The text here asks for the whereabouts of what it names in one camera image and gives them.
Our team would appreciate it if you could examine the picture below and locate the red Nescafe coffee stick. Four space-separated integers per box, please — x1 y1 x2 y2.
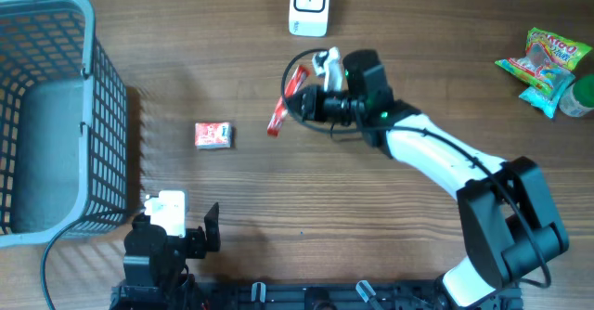
266 64 312 138

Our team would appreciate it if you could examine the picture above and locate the green lid small jar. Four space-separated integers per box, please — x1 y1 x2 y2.
559 74 594 118

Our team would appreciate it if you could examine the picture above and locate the black aluminium mounting rail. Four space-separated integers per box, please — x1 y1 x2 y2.
110 279 524 310

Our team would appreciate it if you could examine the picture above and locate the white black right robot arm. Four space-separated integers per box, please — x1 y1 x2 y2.
280 48 569 309

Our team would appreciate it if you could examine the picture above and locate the light blue tissue pack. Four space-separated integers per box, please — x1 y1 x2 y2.
519 74 575 119

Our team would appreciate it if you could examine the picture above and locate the grey plastic shopping basket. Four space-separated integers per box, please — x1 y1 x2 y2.
1 0 128 248

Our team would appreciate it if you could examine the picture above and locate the small red white box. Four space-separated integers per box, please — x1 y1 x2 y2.
195 123 232 149

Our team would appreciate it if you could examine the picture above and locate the Haribo gummy candy bag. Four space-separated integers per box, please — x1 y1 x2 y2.
496 28 593 97

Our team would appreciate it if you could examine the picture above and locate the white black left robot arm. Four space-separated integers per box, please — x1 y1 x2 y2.
110 203 221 310

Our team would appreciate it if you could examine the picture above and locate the white barcode scanner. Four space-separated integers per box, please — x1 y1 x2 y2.
288 0 329 37

